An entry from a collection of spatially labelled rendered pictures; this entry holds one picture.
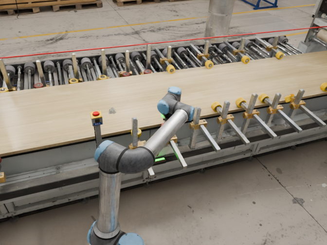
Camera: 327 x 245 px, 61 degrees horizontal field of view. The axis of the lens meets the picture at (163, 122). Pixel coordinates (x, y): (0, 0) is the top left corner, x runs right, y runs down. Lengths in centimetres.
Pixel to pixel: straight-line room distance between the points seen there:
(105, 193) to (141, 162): 29
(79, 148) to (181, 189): 119
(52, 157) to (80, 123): 34
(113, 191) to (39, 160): 105
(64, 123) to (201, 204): 152
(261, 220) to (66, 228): 181
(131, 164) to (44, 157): 119
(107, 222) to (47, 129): 101
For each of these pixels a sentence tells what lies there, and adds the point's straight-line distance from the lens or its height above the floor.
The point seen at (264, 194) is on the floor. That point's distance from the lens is 317.
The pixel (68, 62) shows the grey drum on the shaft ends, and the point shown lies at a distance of 330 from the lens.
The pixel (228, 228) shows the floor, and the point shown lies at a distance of 283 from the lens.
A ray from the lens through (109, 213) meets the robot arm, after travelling 156.
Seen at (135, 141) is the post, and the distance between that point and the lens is 209.
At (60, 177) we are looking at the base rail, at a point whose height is 70.
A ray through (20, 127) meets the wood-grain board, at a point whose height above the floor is 90.
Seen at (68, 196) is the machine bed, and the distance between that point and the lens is 278.
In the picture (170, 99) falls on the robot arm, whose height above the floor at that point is 137.
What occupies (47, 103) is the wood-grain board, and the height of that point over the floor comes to 90.
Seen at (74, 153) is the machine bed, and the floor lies 71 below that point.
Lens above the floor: 237
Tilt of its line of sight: 40 degrees down
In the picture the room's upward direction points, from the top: 4 degrees clockwise
